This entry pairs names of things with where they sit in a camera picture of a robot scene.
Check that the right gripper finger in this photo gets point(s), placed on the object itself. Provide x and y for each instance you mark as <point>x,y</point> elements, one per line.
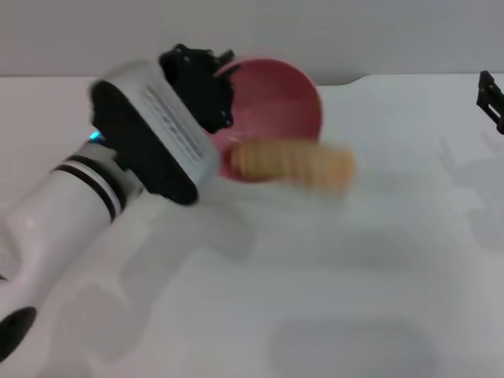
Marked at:
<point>492,98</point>

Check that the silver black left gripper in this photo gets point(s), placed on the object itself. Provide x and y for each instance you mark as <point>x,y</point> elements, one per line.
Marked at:
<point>189,75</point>

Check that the pink plastic bowl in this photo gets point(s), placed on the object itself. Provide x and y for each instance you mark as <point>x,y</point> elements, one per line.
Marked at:
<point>275,102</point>

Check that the orange ridged bread loaf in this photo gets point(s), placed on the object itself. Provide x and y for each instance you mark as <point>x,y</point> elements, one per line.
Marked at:
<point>295,165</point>

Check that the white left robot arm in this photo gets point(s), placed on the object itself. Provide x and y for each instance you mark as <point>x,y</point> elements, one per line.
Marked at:
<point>59,204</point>

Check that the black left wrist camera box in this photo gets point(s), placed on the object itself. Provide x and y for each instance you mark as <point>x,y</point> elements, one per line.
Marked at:
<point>157,130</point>

